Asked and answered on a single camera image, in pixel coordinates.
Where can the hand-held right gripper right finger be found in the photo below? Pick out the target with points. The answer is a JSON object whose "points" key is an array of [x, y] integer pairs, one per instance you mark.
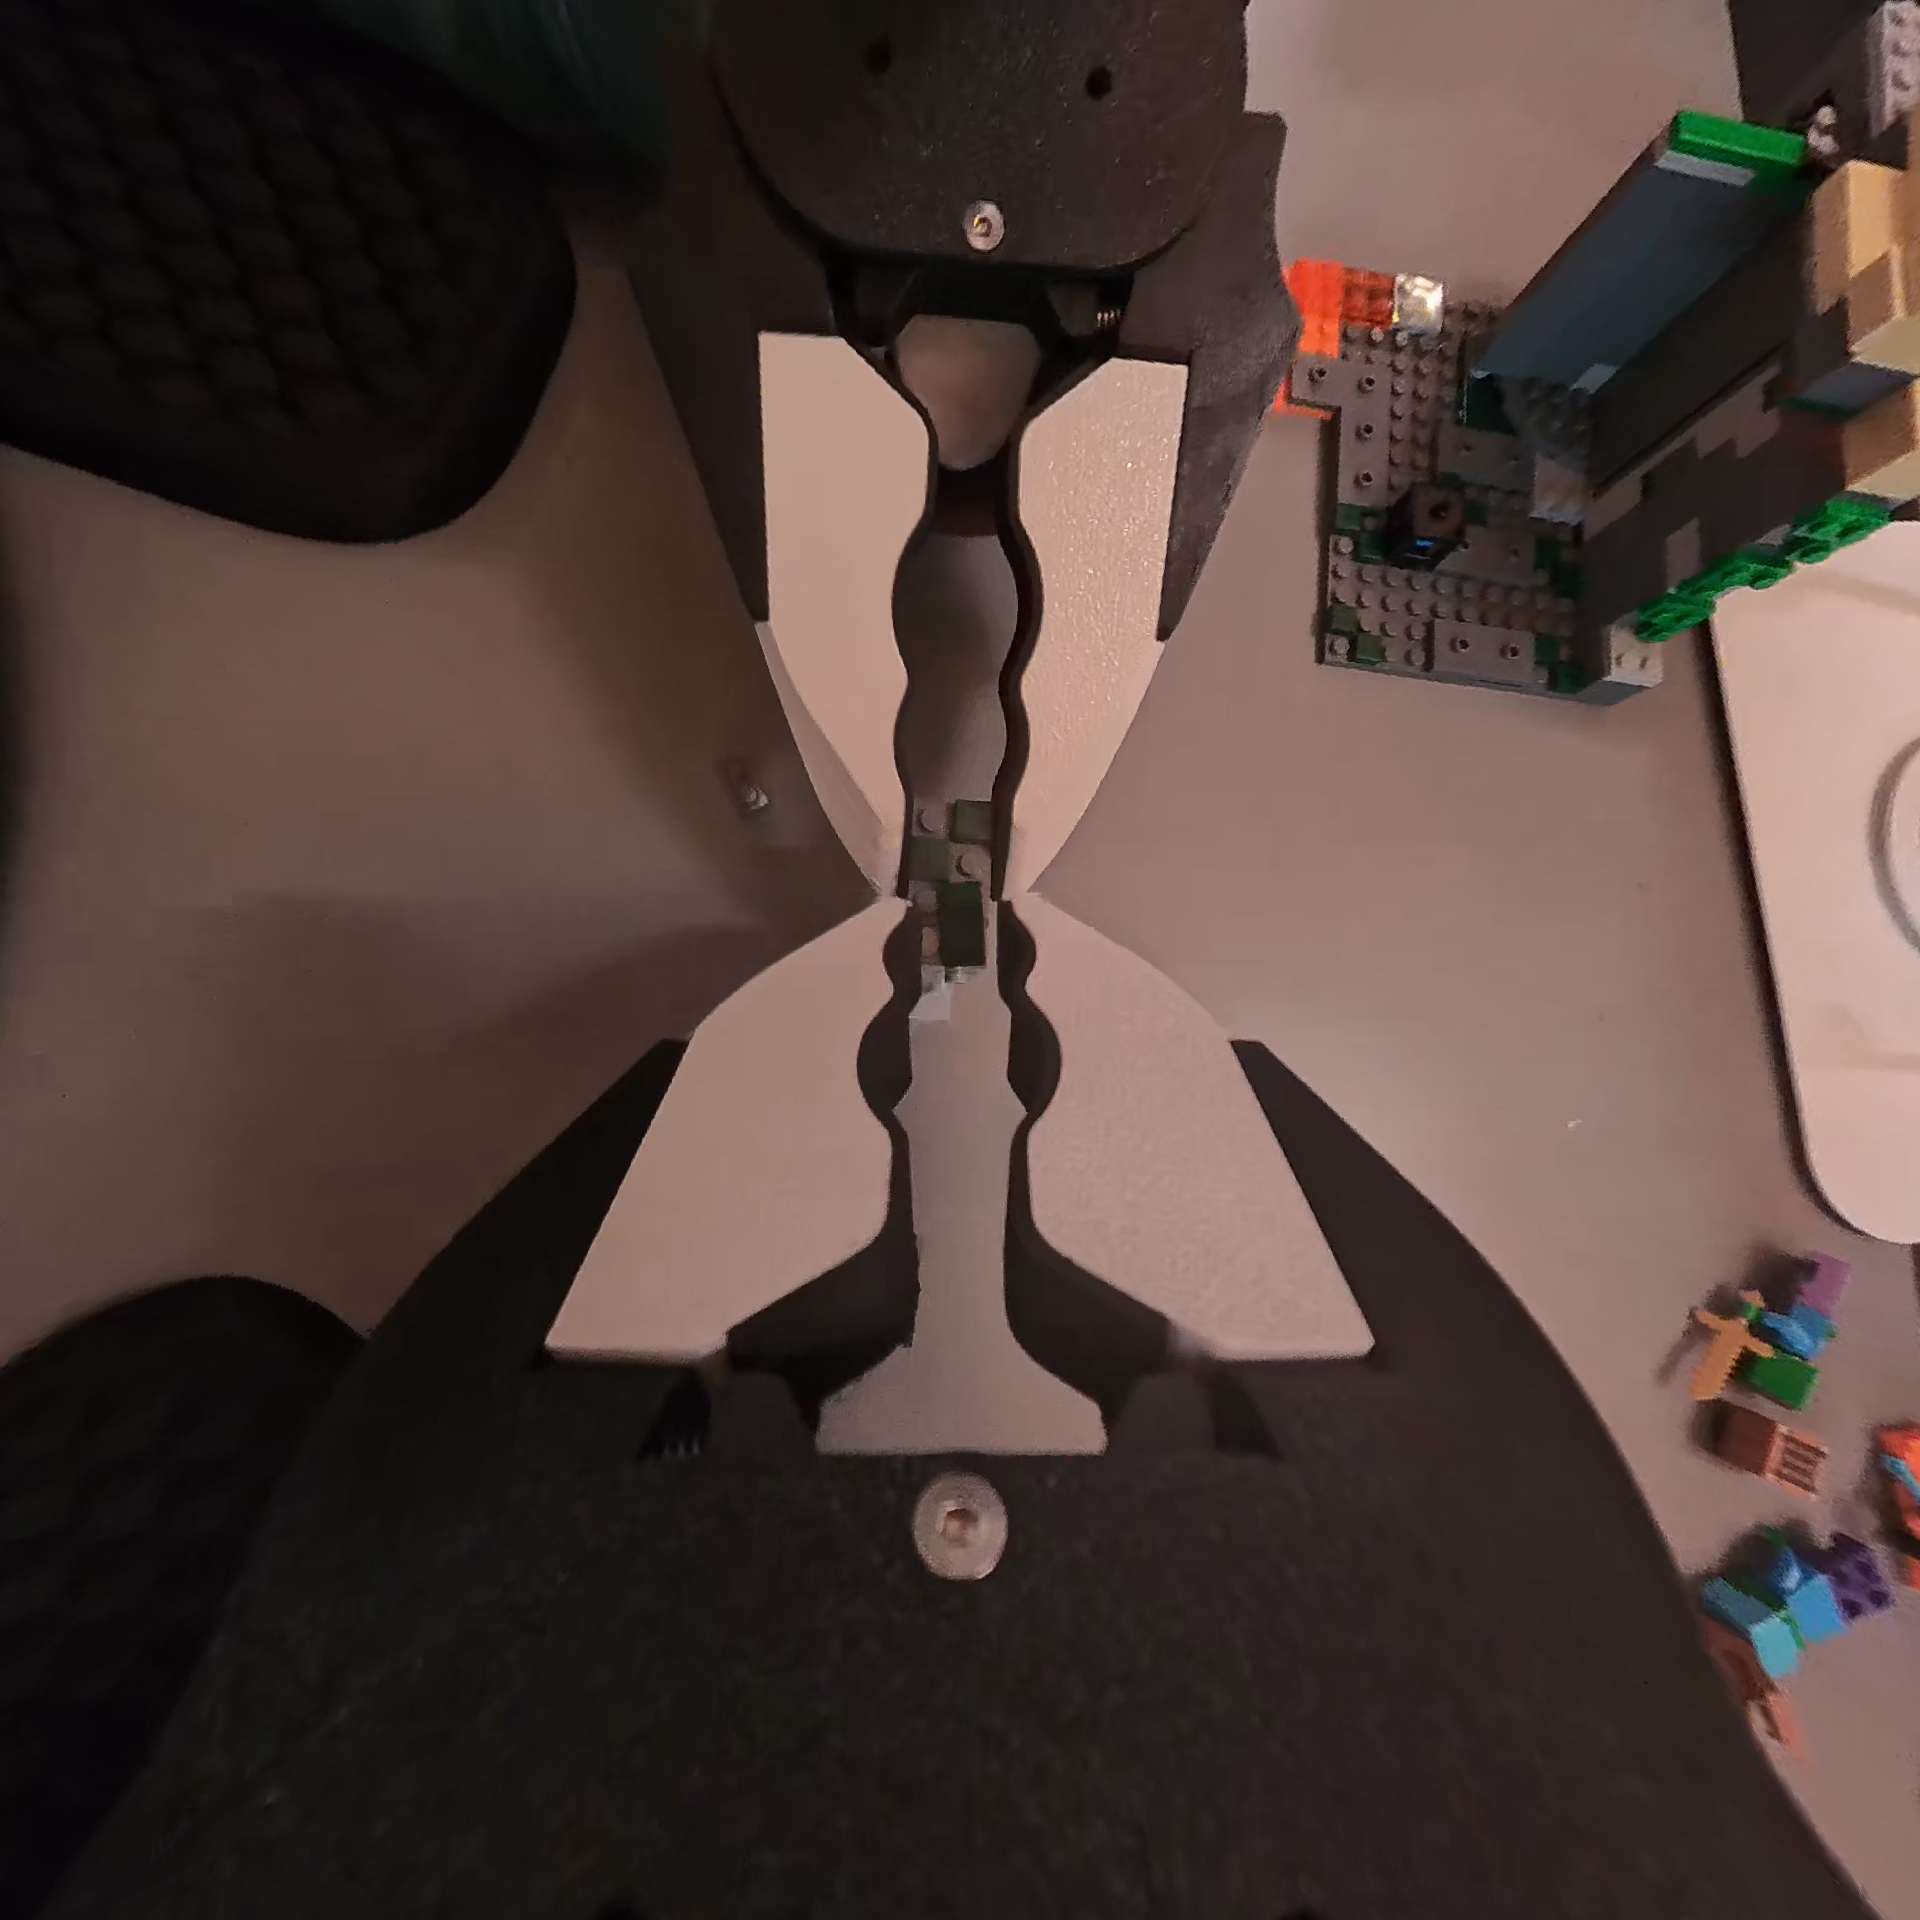
{"points": [[1200, 1187]]}

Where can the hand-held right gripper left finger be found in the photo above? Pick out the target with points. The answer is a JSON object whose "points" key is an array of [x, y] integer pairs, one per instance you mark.
{"points": [[737, 1187]]}

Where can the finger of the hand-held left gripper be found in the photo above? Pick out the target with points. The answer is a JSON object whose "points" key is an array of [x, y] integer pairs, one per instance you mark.
{"points": [[826, 573], [1105, 573]]}

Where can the small grey green brick assembly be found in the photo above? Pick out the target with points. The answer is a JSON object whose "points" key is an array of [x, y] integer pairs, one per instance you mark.
{"points": [[960, 871]]}

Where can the person's left forearm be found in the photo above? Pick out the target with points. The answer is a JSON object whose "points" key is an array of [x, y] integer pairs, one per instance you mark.
{"points": [[601, 61]]}

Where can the orange brick plate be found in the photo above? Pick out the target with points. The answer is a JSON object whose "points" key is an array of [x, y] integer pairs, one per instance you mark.
{"points": [[1334, 316]]}

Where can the grey green brick tower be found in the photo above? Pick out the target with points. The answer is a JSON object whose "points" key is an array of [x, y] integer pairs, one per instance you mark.
{"points": [[1592, 421]]}

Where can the black quilted wrist rest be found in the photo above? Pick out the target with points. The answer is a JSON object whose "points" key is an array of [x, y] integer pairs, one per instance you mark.
{"points": [[240, 240], [150, 1621]]}

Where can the pile of colourful brick figures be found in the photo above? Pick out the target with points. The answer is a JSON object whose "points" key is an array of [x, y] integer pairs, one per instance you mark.
{"points": [[1801, 1500]]}

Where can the white lamp base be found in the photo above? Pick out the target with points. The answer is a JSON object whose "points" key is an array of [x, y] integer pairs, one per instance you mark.
{"points": [[1844, 901]]}

